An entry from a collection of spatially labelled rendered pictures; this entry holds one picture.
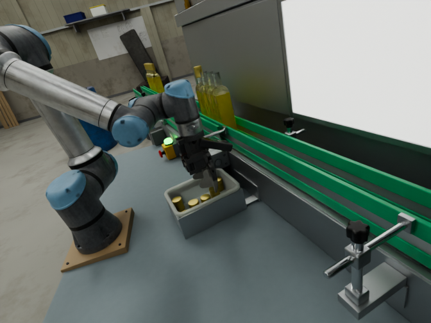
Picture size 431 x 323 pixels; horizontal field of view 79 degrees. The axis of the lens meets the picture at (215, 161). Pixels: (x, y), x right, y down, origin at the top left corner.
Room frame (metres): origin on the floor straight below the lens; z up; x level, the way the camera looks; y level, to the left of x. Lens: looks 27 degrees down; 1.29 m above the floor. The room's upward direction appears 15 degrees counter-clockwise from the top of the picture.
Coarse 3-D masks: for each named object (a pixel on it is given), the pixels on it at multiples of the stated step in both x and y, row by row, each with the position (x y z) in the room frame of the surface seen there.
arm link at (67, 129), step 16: (0, 32) 0.76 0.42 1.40; (16, 32) 0.80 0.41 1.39; (32, 32) 0.85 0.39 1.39; (16, 48) 0.76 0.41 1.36; (32, 48) 0.81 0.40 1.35; (48, 48) 0.88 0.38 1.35; (32, 64) 0.80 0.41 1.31; (48, 64) 0.84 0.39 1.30; (48, 112) 0.80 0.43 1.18; (64, 128) 0.80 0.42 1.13; (80, 128) 0.84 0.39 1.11; (64, 144) 0.81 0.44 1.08; (80, 144) 0.81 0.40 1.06; (80, 160) 0.79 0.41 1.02; (96, 160) 0.81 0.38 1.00; (112, 160) 0.88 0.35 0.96; (112, 176) 0.84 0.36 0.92
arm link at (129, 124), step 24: (0, 48) 0.69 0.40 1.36; (0, 72) 0.66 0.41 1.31; (24, 72) 0.66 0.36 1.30; (48, 72) 0.69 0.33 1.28; (48, 96) 0.64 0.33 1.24; (72, 96) 0.64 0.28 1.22; (96, 96) 0.65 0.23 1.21; (96, 120) 0.63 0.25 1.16; (120, 120) 0.60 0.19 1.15; (144, 120) 0.63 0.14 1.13; (120, 144) 0.60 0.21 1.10
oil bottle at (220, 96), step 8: (216, 88) 0.97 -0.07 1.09; (224, 88) 0.97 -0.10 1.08; (216, 96) 0.96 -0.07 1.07; (224, 96) 0.97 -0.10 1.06; (216, 104) 0.98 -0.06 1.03; (224, 104) 0.96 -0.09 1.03; (216, 112) 0.99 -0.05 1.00; (224, 112) 0.96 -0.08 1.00; (232, 112) 0.97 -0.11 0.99; (224, 120) 0.96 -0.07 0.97; (232, 120) 0.97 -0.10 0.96
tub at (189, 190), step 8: (224, 176) 0.78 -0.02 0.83; (184, 184) 0.79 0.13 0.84; (192, 184) 0.80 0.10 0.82; (224, 184) 0.79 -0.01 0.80; (232, 184) 0.73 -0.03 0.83; (168, 192) 0.77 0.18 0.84; (176, 192) 0.78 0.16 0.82; (184, 192) 0.79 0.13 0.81; (192, 192) 0.79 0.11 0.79; (200, 192) 0.80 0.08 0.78; (208, 192) 0.81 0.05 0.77; (224, 192) 0.67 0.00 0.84; (232, 192) 0.67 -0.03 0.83; (168, 200) 0.71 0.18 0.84; (184, 200) 0.78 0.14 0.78; (200, 200) 0.77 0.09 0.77; (208, 200) 0.65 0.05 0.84; (216, 200) 0.65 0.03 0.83; (192, 208) 0.63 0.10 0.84
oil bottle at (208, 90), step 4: (208, 88) 1.03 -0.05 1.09; (212, 88) 1.02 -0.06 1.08; (208, 92) 1.03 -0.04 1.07; (208, 96) 1.03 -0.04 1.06; (208, 100) 1.04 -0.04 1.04; (208, 104) 1.06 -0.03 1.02; (212, 104) 1.02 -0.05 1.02; (212, 108) 1.03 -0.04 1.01; (212, 112) 1.04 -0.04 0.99; (212, 116) 1.05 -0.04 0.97; (216, 116) 1.01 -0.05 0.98
